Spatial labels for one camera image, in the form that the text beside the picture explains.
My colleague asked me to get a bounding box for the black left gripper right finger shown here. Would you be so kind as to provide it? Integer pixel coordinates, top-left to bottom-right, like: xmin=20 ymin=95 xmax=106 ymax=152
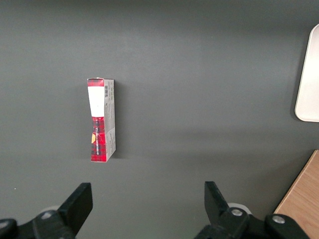
xmin=196 ymin=181 xmax=310 ymax=239

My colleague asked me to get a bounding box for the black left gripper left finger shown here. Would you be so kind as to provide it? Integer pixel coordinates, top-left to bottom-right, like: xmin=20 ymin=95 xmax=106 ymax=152
xmin=0 ymin=182 xmax=94 ymax=239

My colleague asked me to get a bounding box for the cream rectangular tray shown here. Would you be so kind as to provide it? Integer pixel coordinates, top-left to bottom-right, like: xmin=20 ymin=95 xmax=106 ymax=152
xmin=294 ymin=23 xmax=319 ymax=123

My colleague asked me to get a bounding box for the wooden two-drawer cabinet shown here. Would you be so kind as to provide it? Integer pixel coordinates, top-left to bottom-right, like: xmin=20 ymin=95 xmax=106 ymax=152
xmin=273 ymin=149 xmax=319 ymax=239

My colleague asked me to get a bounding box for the red plaid carton box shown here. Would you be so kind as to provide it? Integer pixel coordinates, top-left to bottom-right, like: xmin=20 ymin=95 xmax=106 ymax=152
xmin=86 ymin=77 xmax=116 ymax=163

